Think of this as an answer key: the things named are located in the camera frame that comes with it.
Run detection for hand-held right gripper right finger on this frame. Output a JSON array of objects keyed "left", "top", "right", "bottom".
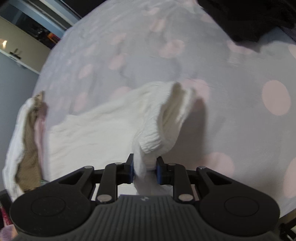
[{"left": 156, "top": 156, "right": 233, "bottom": 204}]

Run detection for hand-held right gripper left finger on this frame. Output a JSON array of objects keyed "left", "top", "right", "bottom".
[{"left": 59, "top": 153, "right": 135, "bottom": 204}]

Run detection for white knit sweater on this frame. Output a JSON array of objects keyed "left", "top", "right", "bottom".
[{"left": 46, "top": 81, "right": 197, "bottom": 195}]

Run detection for black pants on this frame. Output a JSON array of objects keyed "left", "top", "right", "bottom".
[{"left": 198, "top": 0, "right": 296, "bottom": 43}]

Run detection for pale pink cloth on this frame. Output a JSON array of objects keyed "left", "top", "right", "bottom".
[{"left": 34, "top": 104, "right": 49, "bottom": 176}]

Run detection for beige striped cloth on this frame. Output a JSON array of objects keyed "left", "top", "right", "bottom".
[{"left": 15, "top": 91, "right": 47, "bottom": 193}]

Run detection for white gauze cloth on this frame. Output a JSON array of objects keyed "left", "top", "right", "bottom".
[{"left": 2, "top": 97, "right": 47, "bottom": 202}]

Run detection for grey pink-dotted bed cover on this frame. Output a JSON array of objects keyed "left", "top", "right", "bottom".
[{"left": 35, "top": 0, "right": 296, "bottom": 218}]

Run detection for orange cabinet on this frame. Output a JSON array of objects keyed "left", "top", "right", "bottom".
[{"left": 47, "top": 33, "right": 61, "bottom": 44}]

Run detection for cream door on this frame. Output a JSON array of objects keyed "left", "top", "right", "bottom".
[{"left": 0, "top": 16, "right": 52, "bottom": 75}]

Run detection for metal door handle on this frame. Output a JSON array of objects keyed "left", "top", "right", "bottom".
[{"left": 9, "top": 48, "right": 22, "bottom": 60}]

